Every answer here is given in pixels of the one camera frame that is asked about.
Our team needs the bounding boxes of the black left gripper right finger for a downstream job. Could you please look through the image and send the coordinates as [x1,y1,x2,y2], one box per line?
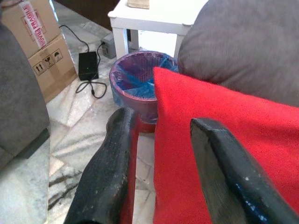
[189,117,299,224]

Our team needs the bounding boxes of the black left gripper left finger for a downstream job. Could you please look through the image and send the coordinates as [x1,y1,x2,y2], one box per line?
[64,107,136,224]

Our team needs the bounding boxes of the red pillow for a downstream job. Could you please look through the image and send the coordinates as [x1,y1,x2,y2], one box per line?
[121,66,299,224]

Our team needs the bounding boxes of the grey fabric sofa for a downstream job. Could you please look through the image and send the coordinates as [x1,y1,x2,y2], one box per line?
[0,22,51,171]

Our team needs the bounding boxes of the grey sofa cushion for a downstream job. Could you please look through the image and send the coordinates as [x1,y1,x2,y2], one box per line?
[177,0,299,108]

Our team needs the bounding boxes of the purple waste bin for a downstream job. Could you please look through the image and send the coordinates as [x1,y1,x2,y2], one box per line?
[108,50,180,134]

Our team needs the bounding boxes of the blue bin liner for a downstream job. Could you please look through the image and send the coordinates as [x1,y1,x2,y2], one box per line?
[110,52,179,125]

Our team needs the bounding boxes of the black power adapter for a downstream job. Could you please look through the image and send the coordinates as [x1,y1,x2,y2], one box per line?
[78,51,100,81]

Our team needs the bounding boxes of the cardboard box with handling symbols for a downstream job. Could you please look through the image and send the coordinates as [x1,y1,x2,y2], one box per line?
[27,34,78,104]

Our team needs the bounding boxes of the grey power strip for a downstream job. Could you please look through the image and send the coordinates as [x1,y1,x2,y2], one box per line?
[100,38,117,59]

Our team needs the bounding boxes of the white side table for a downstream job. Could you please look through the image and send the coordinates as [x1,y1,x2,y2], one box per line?
[107,0,210,59]

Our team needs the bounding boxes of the dark brown furniture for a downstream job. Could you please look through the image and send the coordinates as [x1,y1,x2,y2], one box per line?
[54,0,120,31]

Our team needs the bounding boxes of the cardboard box with fragile tape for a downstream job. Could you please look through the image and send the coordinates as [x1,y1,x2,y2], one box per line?
[0,0,61,57]

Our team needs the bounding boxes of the brown mat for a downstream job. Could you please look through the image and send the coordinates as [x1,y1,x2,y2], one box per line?
[127,0,150,10]

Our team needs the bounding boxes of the black power cable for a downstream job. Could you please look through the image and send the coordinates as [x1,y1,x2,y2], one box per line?
[75,73,108,100]
[59,24,91,53]

